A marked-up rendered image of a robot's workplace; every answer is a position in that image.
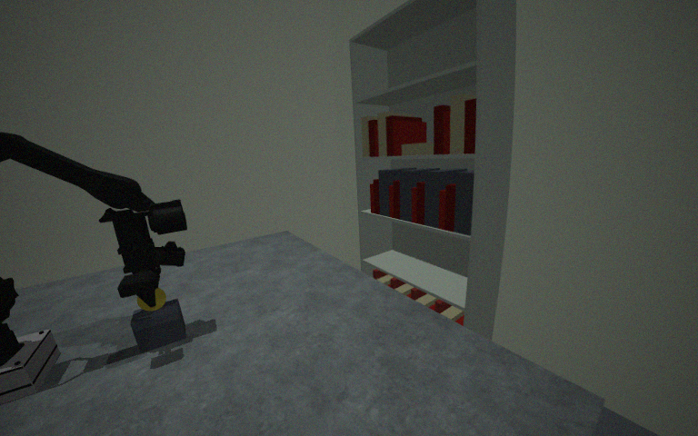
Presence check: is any gold coin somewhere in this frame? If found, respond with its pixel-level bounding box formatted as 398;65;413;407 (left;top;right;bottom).
137;288;166;312

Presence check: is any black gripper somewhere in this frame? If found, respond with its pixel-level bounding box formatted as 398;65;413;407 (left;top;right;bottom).
117;236;162;308

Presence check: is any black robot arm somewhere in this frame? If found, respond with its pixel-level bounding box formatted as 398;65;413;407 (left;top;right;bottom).
0;132;187;366

